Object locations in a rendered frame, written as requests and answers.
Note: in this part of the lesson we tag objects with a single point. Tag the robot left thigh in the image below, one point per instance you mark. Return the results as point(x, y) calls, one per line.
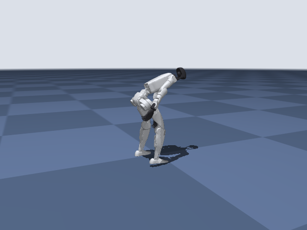
point(145, 124)

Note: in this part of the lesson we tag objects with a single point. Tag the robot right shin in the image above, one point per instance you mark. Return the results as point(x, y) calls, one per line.
point(158, 142)

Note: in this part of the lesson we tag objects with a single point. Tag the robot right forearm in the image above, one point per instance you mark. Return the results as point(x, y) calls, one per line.
point(159, 96)

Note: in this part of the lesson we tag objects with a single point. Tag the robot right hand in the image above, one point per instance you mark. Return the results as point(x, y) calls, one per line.
point(149, 114)

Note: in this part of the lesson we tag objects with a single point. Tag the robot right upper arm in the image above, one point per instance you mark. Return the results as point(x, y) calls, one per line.
point(171, 80)

